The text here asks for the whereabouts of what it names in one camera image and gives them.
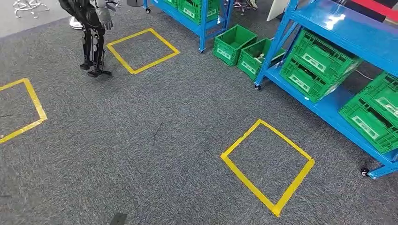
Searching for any bystander robot grey hand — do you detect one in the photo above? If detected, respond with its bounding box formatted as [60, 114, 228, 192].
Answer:
[95, 7, 114, 31]

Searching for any black bystander humanoid robot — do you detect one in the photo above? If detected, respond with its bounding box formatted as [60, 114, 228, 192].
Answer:
[58, 0, 122, 78]

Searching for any blue metal shelf rack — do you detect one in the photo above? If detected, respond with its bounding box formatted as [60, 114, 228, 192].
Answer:
[143, 0, 234, 53]
[253, 0, 398, 180]

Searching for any green crate holding white parts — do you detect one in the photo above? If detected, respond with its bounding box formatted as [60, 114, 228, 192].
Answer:
[237, 37, 287, 82]

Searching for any yellow floor tape square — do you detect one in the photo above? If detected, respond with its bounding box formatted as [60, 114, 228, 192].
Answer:
[220, 119, 315, 218]

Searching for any empty open green crate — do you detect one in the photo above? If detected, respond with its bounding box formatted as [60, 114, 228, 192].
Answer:
[212, 24, 258, 68]

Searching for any red barrier tape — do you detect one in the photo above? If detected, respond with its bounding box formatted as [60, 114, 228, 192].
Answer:
[351, 0, 398, 23]

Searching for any small white plastic part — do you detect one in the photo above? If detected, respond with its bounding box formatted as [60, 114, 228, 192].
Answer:
[253, 53, 268, 65]

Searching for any white board panel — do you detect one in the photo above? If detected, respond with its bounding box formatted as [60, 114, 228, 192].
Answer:
[266, 0, 291, 22]

